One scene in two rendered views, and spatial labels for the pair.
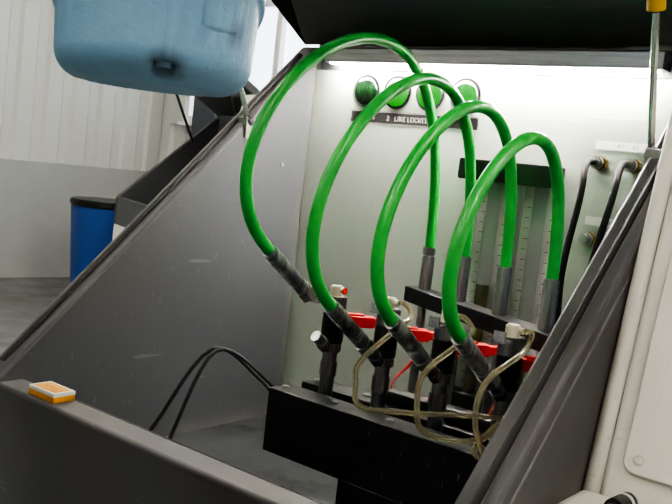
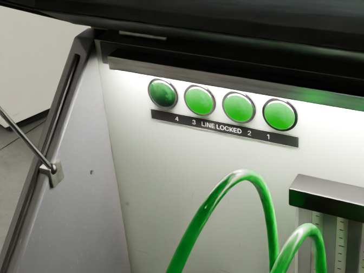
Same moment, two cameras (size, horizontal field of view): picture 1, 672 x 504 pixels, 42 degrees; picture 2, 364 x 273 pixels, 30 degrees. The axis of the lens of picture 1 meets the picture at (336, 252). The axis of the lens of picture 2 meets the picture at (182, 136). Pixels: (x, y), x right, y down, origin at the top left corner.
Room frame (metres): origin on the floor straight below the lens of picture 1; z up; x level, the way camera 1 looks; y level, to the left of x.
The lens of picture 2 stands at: (0.55, 0.07, 1.84)
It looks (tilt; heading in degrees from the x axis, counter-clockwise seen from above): 32 degrees down; 352
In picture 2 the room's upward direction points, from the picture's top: 5 degrees counter-clockwise
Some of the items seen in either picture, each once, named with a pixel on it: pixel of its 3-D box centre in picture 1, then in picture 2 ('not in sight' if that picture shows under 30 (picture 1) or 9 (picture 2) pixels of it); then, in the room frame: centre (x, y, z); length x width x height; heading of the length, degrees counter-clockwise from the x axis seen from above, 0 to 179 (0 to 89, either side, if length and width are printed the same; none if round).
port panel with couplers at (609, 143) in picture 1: (618, 239); not in sight; (1.13, -0.36, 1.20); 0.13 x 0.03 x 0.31; 52
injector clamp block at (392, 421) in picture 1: (397, 478); not in sight; (1.00, -0.10, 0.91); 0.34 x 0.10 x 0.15; 52
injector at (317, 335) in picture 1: (321, 380); not in sight; (1.07, 0.00, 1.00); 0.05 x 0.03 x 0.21; 142
